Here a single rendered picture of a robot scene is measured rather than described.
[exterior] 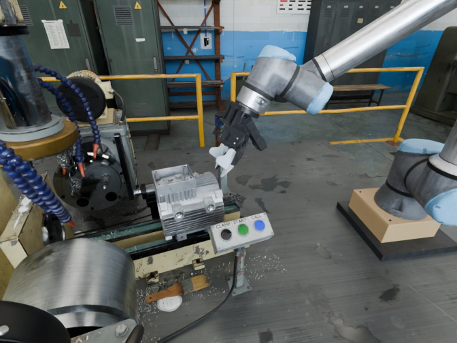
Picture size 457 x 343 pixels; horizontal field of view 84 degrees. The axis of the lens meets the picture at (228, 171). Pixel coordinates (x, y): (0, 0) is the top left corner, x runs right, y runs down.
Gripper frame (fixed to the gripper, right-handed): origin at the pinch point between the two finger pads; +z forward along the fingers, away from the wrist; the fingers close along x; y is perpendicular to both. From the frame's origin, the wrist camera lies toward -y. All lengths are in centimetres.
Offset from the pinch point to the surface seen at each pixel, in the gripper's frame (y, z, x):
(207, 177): -0.2, 6.6, -5.9
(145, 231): 10.1, 34.7, -8.9
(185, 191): 7.3, 10.8, -0.5
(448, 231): -242, -6, -20
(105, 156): 29.2, 19.5, -27.3
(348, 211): -68, -1, 1
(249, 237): -6.7, 9.0, 18.9
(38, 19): 115, 22, -342
